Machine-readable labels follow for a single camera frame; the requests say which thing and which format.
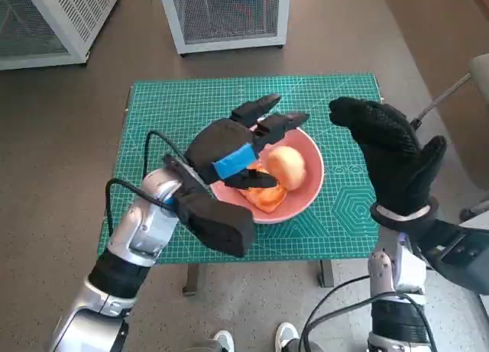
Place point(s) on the wide white mesh cabinet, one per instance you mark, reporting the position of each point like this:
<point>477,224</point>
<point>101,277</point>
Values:
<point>46,20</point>

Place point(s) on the black table leg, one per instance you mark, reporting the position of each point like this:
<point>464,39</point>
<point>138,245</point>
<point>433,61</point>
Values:
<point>325,273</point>
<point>191,279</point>

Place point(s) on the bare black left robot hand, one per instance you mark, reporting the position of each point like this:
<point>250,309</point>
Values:
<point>217,146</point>

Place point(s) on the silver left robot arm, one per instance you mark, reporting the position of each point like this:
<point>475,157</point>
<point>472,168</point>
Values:
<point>145,226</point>

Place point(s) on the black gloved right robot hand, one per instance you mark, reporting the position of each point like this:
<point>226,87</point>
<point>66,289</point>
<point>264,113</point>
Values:
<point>393,157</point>

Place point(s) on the beige chair with metal legs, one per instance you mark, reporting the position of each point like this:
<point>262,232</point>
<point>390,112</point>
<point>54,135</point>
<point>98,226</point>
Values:
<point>480,69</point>

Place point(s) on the long braided bread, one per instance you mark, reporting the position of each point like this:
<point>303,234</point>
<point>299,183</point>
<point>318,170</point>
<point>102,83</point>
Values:
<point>267,200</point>

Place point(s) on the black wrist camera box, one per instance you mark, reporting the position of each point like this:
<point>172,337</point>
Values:
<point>458,252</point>
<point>217,226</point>

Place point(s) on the narrow white mesh cabinet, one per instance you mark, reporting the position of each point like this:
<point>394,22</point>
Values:
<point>229,12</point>

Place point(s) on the round scored bread bun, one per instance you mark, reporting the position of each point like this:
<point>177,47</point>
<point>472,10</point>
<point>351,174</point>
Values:
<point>286,165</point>

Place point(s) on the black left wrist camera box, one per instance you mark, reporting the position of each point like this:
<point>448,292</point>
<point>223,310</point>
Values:
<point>217,226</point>

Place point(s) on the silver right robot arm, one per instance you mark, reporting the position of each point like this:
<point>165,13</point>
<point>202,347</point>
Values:
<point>410,268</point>

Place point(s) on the pink bowl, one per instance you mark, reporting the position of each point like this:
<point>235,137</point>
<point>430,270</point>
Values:
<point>307,165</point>

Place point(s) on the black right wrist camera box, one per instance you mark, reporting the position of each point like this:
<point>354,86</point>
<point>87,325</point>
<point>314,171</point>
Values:
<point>458,252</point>

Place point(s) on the green cutting mat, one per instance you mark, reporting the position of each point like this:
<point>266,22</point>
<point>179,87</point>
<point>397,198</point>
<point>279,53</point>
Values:
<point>172,100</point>

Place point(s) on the white shoe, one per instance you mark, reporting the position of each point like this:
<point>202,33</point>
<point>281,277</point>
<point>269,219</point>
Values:
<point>224,340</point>
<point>286,334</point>

